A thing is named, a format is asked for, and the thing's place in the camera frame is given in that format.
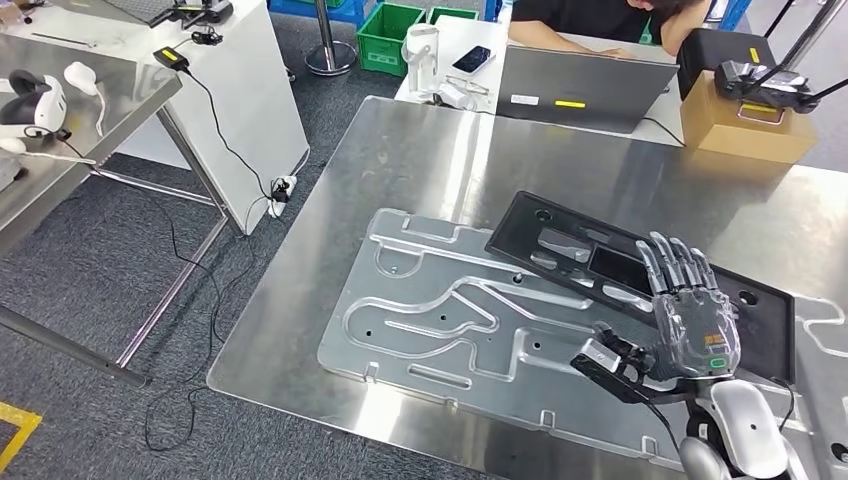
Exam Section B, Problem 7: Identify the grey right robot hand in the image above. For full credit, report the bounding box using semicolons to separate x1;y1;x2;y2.
592;230;743;384

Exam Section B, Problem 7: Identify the black plastic panel part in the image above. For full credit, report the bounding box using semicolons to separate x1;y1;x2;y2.
484;190;797;386

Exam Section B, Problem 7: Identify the stainless steel workbench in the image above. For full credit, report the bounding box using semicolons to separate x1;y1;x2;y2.
206;95;848;480

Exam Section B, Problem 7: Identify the brown cardboard box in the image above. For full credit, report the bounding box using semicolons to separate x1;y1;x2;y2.
679;69;820;166

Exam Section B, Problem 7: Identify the black handheld controller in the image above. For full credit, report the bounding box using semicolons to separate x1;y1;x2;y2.
713;59;831;116

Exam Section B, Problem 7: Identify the silver stamped metal plate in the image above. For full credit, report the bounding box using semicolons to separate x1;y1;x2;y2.
316;207;848;480

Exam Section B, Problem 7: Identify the grey laptop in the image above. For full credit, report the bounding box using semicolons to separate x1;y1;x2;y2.
496;44;681;135

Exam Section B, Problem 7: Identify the white charger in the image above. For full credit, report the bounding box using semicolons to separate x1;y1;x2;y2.
433;82;475;112

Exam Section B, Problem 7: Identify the person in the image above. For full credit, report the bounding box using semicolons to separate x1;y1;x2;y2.
508;0;714;60

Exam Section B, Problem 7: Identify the black smartphone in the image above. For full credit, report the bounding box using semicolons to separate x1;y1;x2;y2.
451;44;494;75

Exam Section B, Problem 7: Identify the white desk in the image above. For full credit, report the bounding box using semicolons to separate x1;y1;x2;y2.
394;14;688;148

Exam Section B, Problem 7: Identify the green plastic crate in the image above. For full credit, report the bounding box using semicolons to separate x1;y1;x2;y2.
355;1;427;78
427;5;480;26

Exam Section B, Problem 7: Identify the white power strip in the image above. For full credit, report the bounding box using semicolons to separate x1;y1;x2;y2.
266;174;299;220

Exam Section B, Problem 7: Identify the blue plastic crate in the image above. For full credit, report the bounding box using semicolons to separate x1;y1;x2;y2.
267;0;370;29

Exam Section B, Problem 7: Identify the black adapter yellow label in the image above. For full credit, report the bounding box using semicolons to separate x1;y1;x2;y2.
152;46;192;73

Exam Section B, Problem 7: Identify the steel side table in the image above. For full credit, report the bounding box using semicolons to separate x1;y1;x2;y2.
0;33;230;390

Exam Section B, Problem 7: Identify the white VR headset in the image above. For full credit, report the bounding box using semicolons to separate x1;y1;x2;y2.
0;60;107;155

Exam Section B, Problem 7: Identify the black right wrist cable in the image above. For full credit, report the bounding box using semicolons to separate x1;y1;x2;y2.
639;396;687;460

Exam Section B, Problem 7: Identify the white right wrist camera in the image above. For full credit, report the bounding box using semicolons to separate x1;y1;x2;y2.
569;337;700;407

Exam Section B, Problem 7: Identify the chrome stanchion post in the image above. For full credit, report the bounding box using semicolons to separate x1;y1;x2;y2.
303;0;359;77

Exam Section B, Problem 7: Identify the black floor cable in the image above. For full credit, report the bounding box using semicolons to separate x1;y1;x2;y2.
142;198;260;454

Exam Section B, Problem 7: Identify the black adapter cable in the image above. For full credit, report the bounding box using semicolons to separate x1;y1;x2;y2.
178;66;276;200

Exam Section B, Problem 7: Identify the black camera device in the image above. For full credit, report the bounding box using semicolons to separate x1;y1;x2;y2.
146;0;235;30

